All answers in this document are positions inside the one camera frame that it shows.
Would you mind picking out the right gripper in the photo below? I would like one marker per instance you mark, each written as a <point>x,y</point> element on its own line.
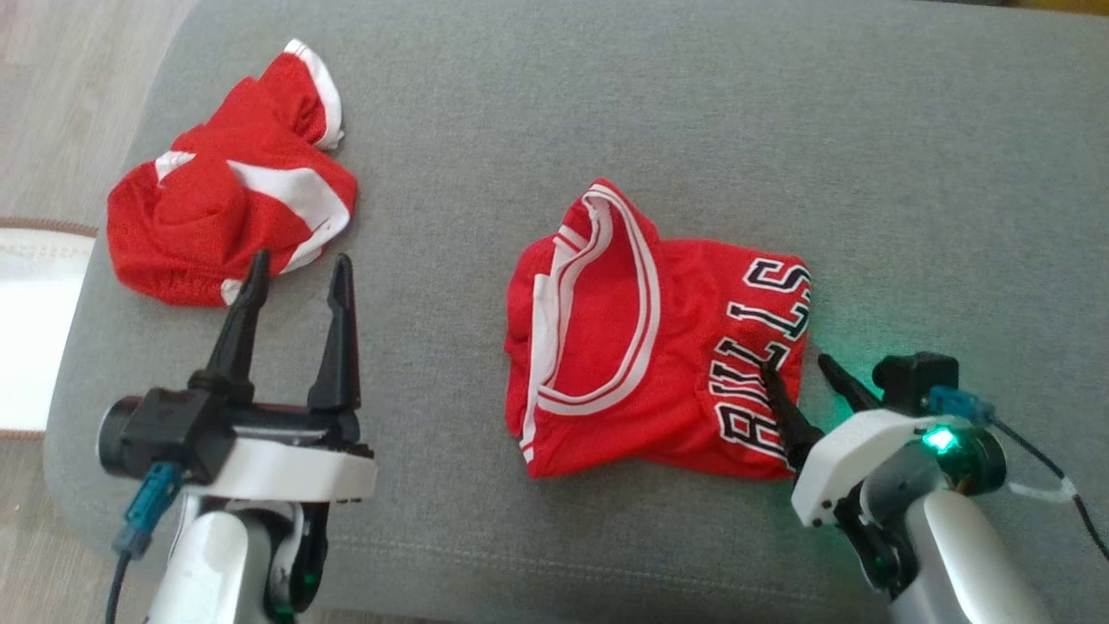
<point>845,459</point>

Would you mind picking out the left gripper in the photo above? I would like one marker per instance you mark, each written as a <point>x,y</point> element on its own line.
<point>295,468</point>

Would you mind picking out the red white striped shorts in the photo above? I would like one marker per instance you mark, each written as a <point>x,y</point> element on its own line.
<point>199,217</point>

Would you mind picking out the red basketball jersey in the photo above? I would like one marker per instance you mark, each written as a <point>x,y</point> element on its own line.
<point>624,347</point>

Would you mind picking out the white floor mat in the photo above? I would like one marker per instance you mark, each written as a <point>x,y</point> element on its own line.
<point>35,329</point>

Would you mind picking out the grey fabric sofa seat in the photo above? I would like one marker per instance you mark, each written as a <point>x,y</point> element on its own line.
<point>606,104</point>

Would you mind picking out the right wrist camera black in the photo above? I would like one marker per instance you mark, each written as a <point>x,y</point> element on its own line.
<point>914,381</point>

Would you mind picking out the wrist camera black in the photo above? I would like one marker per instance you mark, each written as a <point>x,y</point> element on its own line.
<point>914,381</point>
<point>165,433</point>

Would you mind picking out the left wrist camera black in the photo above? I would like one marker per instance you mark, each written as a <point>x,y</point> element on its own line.
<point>165,433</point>

